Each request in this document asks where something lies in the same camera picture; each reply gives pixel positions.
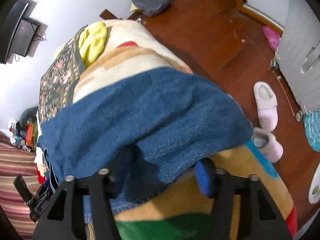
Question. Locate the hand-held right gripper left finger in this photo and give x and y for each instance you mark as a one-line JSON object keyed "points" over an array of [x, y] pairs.
{"points": [[100, 195]]}

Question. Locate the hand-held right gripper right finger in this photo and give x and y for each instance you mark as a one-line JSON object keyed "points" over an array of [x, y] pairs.
{"points": [[203, 177]]}

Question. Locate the blue denim jeans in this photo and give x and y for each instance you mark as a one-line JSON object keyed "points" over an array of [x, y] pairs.
{"points": [[140, 120]]}

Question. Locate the pink striped cloth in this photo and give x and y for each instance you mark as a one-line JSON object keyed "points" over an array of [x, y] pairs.
{"points": [[15, 170]]}

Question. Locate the light pink plush slipper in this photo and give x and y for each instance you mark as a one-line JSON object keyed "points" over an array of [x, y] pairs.
{"points": [[268, 143], [266, 105]]}

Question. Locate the pile of colourful clutter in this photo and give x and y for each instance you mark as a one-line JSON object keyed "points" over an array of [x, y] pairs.
{"points": [[25, 130]]}

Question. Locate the white fan base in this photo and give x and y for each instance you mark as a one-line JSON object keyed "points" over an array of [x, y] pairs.
{"points": [[315, 187]]}

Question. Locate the dark floral blanket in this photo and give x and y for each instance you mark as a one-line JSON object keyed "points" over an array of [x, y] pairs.
{"points": [[56, 85]]}

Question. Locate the teal patterned cloth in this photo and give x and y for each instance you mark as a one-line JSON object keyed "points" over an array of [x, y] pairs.
{"points": [[312, 130]]}

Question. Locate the cream and tan printed blanket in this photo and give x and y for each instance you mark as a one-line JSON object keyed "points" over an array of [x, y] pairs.
{"points": [[140, 52]]}

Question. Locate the yellow cloth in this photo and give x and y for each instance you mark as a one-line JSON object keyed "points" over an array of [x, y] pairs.
{"points": [[93, 42]]}

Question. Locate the bright pink clog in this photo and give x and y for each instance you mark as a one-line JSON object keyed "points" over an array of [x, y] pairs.
{"points": [[272, 38]]}

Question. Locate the white cabinet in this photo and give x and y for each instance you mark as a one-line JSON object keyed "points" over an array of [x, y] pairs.
{"points": [[300, 55]]}

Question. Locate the black wall television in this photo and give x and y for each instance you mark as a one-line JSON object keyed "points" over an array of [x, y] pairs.
{"points": [[18, 30]]}

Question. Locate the wooden door frame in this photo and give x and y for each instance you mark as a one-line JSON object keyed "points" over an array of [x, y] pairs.
{"points": [[252, 7]]}

